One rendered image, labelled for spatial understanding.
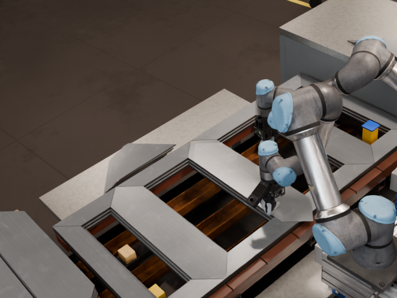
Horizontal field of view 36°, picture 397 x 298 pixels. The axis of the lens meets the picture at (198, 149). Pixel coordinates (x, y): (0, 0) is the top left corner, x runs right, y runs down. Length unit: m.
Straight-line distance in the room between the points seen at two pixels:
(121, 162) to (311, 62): 1.14
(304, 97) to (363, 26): 1.51
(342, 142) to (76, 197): 1.27
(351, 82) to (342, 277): 0.70
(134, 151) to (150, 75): 2.12
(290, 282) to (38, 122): 2.87
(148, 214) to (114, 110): 2.24
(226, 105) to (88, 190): 0.90
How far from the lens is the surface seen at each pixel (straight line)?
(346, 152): 2.87
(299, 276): 2.59
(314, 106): 1.96
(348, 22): 3.46
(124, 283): 2.43
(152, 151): 3.06
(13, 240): 2.74
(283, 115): 1.92
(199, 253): 2.47
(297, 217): 2.57
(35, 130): 4.84
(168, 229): 2.58
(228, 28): 5.66
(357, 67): 2.28
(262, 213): 2.62
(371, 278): 2.14
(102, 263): 2.52
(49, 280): 2.53
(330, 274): 2.35
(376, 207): 2.03
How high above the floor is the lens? 2.70
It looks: 39 degrees down
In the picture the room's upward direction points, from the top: 8 degrees counter-clockwise
